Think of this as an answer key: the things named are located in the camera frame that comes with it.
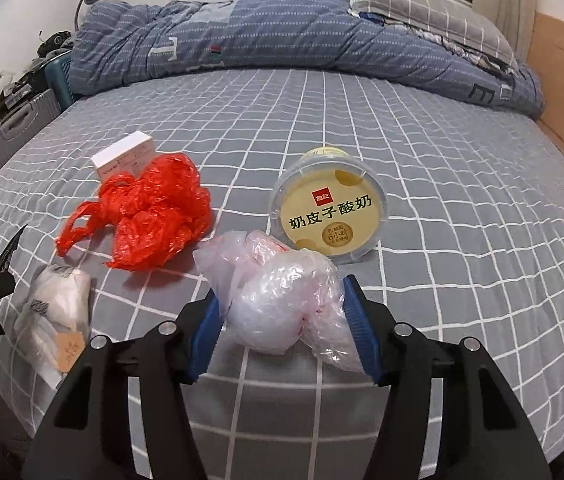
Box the small white box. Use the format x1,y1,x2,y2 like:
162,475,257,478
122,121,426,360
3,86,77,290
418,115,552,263
91,131,155,181

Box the teal suitcase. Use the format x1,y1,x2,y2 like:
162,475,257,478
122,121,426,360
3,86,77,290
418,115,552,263
44,55,75,111

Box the clear packet with brown tag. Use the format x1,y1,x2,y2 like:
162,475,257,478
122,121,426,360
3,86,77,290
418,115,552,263
13,265,94,390

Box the red plastic bag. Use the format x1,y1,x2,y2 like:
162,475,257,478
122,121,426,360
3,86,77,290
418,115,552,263
56,154,213,272

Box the grey checked pillow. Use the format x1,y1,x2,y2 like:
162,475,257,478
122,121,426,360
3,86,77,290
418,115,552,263
351,0,520,78

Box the yellow yogurt cup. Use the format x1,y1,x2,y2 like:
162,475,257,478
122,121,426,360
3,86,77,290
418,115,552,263
269,146,391,266

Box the clear plastic bag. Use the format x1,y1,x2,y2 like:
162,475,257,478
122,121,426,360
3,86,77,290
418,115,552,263
193,230,350,361

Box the blue striped quilt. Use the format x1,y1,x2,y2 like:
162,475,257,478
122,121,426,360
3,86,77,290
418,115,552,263
69,0,545,121

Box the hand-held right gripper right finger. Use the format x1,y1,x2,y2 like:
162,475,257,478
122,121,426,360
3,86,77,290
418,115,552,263
341,275,555,480

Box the grey suitcase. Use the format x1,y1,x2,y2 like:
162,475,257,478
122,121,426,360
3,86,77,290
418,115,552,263
0,89,60,186

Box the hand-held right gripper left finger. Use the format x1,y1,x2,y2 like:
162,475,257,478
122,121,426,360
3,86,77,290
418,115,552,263
22,292,225,480

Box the dark patterned cloth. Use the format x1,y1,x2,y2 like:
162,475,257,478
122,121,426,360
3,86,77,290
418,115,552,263
362,10,517,83

